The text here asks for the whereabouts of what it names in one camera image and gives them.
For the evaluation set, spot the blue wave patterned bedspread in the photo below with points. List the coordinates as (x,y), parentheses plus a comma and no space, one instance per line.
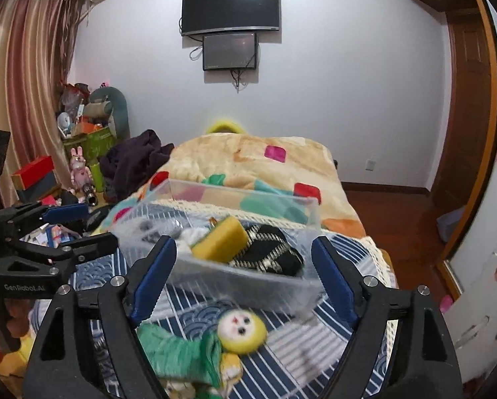
(290,353)

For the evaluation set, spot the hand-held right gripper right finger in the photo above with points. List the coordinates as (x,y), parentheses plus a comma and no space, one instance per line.
(335,282)

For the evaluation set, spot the yellow fuzzy plush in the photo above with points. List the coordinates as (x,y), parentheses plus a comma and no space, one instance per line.
(223,126)

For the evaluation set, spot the small black wall monitor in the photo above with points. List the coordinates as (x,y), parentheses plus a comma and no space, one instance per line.
(230,52)

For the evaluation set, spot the white cabinet with stickers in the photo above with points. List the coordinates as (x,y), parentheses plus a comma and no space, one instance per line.
(493,282)

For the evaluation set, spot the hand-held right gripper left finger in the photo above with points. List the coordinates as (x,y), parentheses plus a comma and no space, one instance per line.
(152,279)

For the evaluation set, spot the yellow sponge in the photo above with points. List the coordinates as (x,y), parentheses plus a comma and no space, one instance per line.
(220,239)

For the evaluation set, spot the clear plastic storage bin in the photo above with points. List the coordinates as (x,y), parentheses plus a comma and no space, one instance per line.
(215,274)

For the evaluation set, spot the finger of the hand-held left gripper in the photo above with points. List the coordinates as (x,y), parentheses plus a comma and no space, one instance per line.
(65,212)
(88,247)

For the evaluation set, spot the brown wooden door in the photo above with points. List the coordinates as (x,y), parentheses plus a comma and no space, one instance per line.
(468,133)

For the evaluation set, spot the grey box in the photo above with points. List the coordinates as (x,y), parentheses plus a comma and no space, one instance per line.
(41,189)

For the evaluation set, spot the green bottle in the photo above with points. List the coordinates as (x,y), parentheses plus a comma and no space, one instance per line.
(97,176)

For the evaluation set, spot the dark purple blanket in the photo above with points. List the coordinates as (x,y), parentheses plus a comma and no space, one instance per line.
(132,162)

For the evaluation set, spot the large black wall television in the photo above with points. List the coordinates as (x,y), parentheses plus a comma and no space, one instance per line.
(230,8)

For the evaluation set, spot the pink bunny doll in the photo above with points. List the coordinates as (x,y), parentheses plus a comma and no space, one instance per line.
(79,170)

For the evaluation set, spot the grey green plush toy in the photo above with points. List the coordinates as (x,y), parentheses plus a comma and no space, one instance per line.
(117,112)

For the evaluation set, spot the white wall outlet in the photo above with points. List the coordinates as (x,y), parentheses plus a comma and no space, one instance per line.
(370,164)

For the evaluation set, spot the grey bag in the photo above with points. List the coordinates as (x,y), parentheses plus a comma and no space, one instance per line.
(451,224)

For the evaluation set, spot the green storage box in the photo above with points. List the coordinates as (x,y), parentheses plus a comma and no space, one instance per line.
(92,143)

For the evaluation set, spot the beige printed blanket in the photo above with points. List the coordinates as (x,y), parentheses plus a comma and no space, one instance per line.
(232,153)

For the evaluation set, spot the yellow-headed doll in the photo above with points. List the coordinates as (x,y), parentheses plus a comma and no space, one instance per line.
(242,329)

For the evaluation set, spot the black gold patterned cloth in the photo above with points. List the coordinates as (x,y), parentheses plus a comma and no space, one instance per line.
(273,249)

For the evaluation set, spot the red box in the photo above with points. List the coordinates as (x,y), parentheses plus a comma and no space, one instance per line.
(32,171)

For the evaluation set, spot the striped brown curtain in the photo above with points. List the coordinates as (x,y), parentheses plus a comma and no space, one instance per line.
(24,83)

